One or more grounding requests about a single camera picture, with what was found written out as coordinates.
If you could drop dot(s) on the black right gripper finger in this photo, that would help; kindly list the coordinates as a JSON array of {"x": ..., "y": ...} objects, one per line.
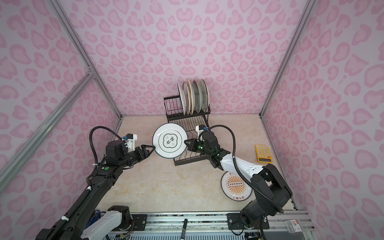
[
  {"x": 189, "y": 141},
  {"x": 191, "y": 148}
]

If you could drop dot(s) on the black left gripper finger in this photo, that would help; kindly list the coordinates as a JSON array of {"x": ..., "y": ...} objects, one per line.
[
  {"x": 148, "y": 147},
  {"x": 147, "y": 153}
]

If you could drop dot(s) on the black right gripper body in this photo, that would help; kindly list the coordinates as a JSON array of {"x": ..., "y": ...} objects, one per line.
[{"x": 200, "y": 147}]

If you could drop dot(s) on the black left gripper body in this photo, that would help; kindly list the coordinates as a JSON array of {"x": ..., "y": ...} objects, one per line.
[{"x": 133, "y": 157}]

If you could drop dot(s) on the light blue flower plate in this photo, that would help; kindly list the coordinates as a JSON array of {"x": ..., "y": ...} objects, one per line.
[{"x": 198, "y": 97}]

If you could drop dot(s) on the cat pumpkin star plate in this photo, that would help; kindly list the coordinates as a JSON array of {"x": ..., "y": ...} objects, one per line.
[{"x": 190, "y": 96}]

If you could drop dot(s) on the green-rim lettered white plate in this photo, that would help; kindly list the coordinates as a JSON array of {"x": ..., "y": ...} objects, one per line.
[{"x": 183, "y": 99}]

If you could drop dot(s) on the white floral speckled plate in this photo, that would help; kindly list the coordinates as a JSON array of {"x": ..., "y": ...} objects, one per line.
[{"x": 205, "y": 95}]

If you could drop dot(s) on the orange sunburst plate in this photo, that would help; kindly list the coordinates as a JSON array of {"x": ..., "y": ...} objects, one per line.
[
  {"x": 234, "y": 187},
  {"x": 186, "y": 92}
]

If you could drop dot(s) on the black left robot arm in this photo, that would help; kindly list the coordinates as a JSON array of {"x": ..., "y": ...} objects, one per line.
[{"x": 105, "y": 174}]

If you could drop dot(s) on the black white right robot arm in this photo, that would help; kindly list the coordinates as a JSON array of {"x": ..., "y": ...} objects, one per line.
[{"x": 270, "y": 188}]

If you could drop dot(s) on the black two-tier dish rack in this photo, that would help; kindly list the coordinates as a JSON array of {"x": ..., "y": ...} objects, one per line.
[{"x": 174, "y": 114}]

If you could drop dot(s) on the yellow calculator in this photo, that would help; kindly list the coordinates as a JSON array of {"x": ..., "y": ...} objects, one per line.
[{"x": 263, "y": 154}]

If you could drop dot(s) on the black marker pen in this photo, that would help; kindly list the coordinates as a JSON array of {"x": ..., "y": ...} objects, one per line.
[{"x": 183, "y": 234}]

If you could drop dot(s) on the white red label tag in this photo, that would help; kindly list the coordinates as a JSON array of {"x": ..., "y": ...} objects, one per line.
[{"x": 293, "y": 226}]

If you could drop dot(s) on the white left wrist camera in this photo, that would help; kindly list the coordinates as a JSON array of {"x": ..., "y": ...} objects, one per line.
[{"x": 130, "y": 141}]

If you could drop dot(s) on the diagonal aluminium frame bar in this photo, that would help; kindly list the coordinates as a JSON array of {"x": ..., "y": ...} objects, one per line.
[{"x": 17, "y": 162}]

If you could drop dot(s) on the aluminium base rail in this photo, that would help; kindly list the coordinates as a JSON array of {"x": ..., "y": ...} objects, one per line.
[{"x": 113, "y": 225}]

